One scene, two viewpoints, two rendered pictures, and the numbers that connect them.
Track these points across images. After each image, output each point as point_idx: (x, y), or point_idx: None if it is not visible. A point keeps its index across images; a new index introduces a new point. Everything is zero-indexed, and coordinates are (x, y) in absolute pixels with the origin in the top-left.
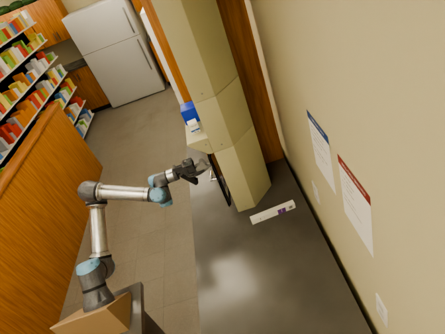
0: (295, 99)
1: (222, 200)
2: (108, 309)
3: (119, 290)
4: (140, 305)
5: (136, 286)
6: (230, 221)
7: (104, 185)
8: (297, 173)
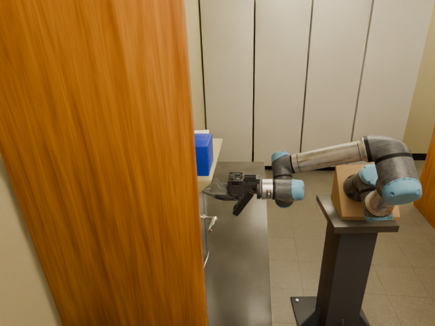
0: None
1: (215, 286)
2: (335, 168)
3: (359, 226)
4: (325, 209)
5: (337, 224)
6: (215, 251)
7: (355, 144)
8: None
